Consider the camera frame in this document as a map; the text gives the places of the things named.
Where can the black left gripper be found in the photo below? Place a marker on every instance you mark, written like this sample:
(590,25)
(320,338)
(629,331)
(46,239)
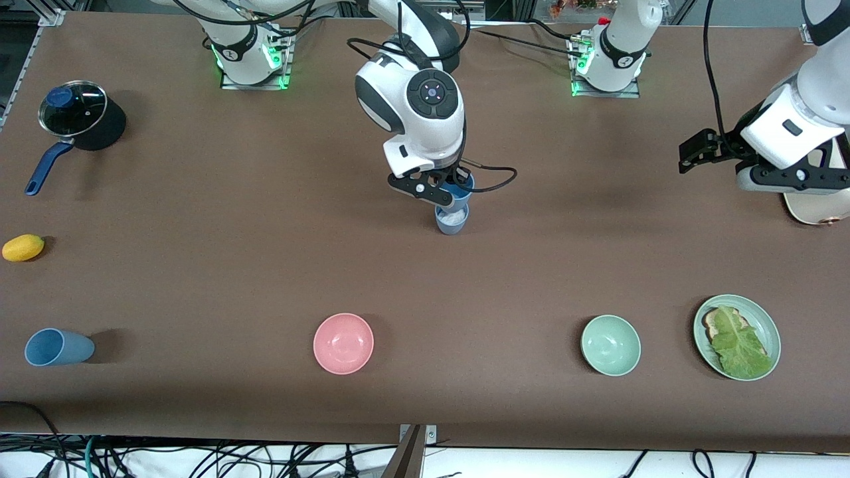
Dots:
(726,149)

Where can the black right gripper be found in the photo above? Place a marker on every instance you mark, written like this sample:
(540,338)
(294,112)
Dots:
(458,177)

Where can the blue cup holding paper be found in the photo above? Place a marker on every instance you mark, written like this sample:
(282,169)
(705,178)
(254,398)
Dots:
(451,224)

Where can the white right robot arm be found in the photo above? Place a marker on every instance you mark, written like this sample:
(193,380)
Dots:
(425,99)

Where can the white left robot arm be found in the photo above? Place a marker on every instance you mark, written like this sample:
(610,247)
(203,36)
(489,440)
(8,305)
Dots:
(797,126)

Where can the white crumpled paper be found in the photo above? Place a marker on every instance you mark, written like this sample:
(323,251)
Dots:
(451,216)

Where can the cream white round object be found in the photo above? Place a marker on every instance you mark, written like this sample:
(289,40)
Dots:
(813,209)

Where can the toast bread slice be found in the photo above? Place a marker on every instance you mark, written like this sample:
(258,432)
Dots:
(712,323)

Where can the green plate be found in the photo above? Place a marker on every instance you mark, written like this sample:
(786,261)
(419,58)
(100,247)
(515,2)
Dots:
(764,322)

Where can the pink bowl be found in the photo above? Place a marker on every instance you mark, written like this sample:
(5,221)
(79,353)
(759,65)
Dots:
(343,343)

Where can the green lettuce leaf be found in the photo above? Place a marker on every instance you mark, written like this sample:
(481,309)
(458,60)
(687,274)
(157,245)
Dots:
(740,345)

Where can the green bowl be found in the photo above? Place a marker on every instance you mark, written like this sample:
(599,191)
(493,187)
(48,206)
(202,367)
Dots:
(611,345)

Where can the blue cup on its side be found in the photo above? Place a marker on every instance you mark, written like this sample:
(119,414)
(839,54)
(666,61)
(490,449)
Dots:
(58,347)

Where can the yellow lemon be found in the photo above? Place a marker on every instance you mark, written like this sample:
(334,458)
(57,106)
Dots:
(23,247)

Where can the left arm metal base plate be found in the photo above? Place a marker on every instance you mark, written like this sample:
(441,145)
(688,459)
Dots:
(579,89)

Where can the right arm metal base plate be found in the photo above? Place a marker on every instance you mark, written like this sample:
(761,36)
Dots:
(282,66)

